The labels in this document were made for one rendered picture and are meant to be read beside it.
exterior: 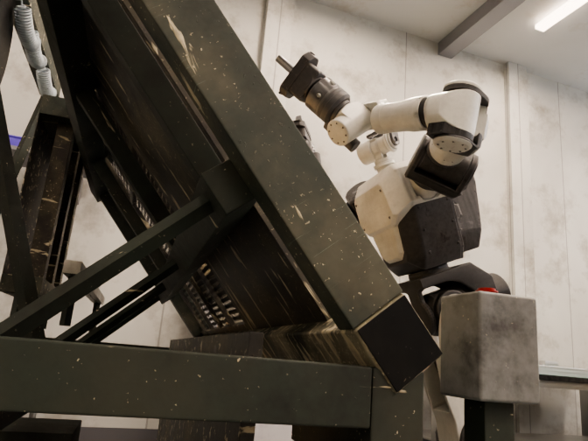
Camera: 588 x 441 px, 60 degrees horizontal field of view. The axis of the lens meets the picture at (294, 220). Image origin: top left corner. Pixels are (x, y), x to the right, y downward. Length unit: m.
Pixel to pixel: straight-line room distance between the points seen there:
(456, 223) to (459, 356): 0.59
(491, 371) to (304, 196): 0.42
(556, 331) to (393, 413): 6.16
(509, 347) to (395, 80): 5.54
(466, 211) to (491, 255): 4.90
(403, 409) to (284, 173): 0.41
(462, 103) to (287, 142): 0.40
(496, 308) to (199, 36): 0.67
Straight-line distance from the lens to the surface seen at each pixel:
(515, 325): 0.97
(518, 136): 7.08
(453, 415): 1.50
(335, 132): 1.21
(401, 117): 1.12
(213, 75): 0.86
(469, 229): 1.52
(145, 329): 4.73
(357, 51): 6.27
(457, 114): 1.07
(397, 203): 1.40
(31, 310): 0.87
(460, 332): 0.97
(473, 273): 1.54
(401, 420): 0.86
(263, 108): 0.85
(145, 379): 0.75
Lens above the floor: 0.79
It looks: 15 degrees up
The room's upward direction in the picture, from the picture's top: 5 degrees clockwise
